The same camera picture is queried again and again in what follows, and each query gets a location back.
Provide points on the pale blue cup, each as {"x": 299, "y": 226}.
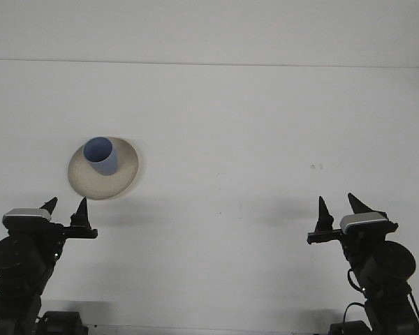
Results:
{"x": 106, "y": 167}

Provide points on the pale round plate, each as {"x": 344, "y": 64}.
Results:
{"x": 101, "y": 186}

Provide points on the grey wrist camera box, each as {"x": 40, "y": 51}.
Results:
{"x": 365, "y": 222}
{"x": 26, "y": 214}

